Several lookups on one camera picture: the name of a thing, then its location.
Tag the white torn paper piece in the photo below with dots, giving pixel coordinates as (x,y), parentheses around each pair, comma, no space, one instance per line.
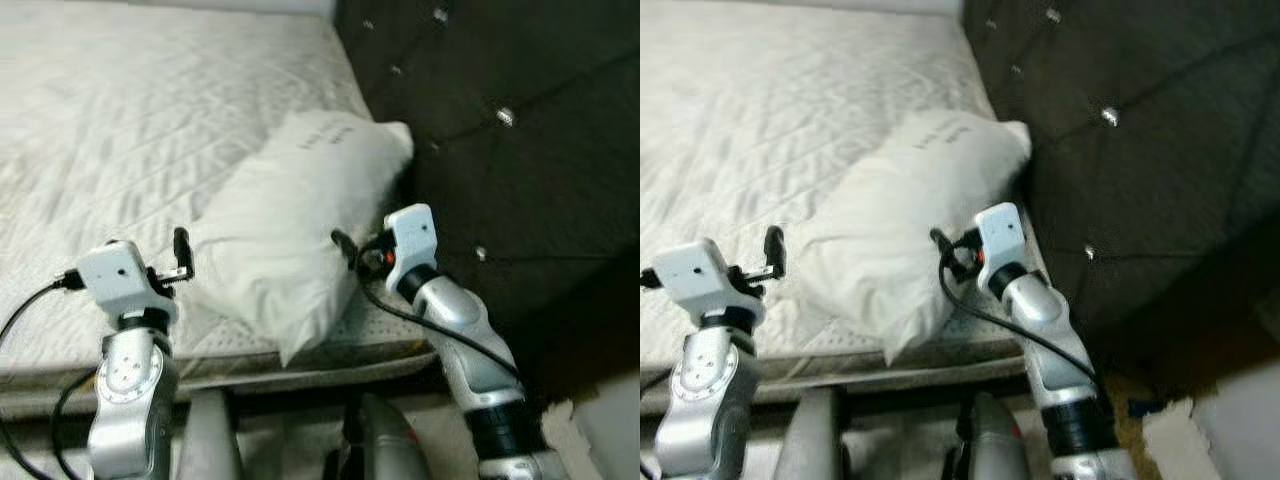
(1172,445)
(568,445)

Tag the silver robot leg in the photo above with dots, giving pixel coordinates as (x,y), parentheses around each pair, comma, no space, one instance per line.
(210,440)
(810,440)
(985,445)
(385,445)

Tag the white quilted mattress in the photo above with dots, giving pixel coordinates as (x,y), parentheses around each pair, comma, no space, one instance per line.
(760,120)
(120,120)

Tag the silver robot right leg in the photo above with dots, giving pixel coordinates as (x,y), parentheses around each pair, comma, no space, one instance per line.
(985,445)
(385,445)

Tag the white printed pillow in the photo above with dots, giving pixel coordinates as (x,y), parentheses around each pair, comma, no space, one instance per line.
(280,220)
(890,230)

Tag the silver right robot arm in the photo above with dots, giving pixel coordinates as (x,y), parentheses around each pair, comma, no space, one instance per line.
(455,320)
(1040,320)

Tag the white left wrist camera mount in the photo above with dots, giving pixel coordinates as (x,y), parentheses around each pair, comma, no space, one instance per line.
(115,275)
(695,272)

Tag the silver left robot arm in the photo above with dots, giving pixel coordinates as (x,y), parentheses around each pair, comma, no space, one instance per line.
(705,400)
(125,400)

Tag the black tufted headboard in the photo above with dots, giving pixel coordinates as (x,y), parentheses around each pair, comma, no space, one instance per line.
(1150,180)
(520,180)

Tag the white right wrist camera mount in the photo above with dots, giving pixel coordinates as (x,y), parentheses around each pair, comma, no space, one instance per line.
(412,235)
(1003,232)

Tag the dark bed frame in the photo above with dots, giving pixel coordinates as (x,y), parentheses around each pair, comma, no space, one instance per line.
(290,398)
(900,395)

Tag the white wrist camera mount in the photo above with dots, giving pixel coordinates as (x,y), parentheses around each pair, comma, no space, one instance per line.
(412,235)
(115,275)
(695,272)
(1003,232)

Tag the silver robot left leg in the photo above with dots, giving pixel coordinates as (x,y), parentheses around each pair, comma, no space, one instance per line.
(210,440)
(810,440)

